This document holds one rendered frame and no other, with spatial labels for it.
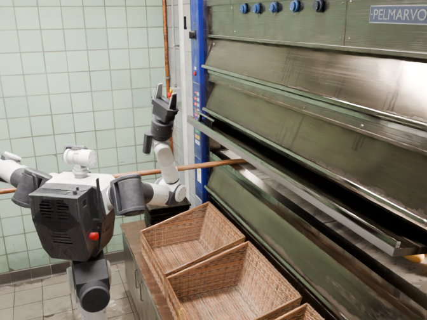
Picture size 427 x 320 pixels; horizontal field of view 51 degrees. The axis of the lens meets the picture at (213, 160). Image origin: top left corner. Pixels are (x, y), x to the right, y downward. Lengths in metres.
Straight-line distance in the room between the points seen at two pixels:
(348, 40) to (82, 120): 2.43
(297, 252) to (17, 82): 2.36
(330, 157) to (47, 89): 2.38
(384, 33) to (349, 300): 0.95
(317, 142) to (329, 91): 0.23
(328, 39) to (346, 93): 0.24
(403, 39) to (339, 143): 0.45
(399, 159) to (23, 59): 2.73
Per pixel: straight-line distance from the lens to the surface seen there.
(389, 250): 1.33
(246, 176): 2.45
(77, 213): 1.70
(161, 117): 1.74
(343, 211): 1.46
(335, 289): 1.87
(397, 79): 1.45
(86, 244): 1.77
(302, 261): 2.03
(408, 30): 1.43
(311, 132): 1.84
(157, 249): 2.96
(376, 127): 1.52
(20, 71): 3.54
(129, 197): 1.74
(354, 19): 1.62
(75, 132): 3.63
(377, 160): 1.54
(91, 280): 1.89
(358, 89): 1.56
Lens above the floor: 2.01
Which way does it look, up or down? 18 degrees down
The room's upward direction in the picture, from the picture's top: 1 degrees counter-clockwise
